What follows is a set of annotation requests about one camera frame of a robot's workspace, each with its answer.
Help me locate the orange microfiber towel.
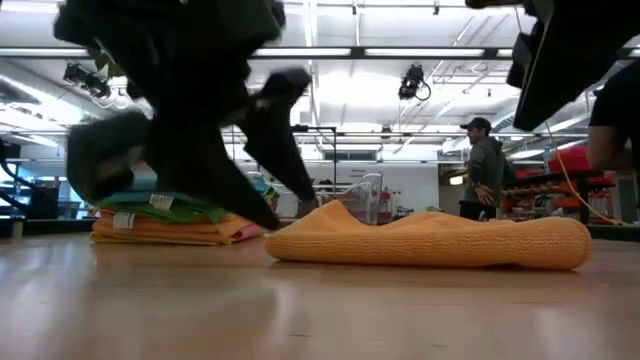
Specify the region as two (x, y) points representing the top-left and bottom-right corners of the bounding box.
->
(90, 219), (256, 245)
(264, 199), (593, 272)
(97, 209), (254, 235)

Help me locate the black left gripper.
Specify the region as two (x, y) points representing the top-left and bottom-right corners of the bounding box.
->
(52, 0), (317, 233)

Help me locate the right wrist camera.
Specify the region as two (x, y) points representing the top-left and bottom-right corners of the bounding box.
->
(506, 32), (535, 90)

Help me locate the black hanging camera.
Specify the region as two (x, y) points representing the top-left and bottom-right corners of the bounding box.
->
(397, 63), (432, 101)

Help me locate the blue microfiber towel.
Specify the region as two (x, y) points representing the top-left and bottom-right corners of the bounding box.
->
(97, 172), (279, 207)

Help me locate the black ceiling-hung device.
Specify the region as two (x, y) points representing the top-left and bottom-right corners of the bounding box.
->
(63, 63), (112, 99)

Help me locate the green microfiber towel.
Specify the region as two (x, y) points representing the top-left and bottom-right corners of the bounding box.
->
(93, 185), (280, 225)

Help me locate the thick black curved cable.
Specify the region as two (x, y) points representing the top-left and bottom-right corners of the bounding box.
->
(0, 138), (39, 210)

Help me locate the clear plastic bin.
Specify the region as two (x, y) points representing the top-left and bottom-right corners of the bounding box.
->
(247, 170), (385, 225)

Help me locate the black office chair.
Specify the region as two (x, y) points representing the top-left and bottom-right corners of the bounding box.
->
(27, 179), (61, 220)

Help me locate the shelf with red bins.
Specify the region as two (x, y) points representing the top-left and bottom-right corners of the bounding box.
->
(502, 144), (616, 225)

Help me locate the pink microfiber towel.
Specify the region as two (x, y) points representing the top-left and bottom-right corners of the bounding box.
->
(230, 223), (270, 245)

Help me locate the yellow hanging cable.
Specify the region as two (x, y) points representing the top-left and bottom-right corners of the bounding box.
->
(544, 119), (624, 227)

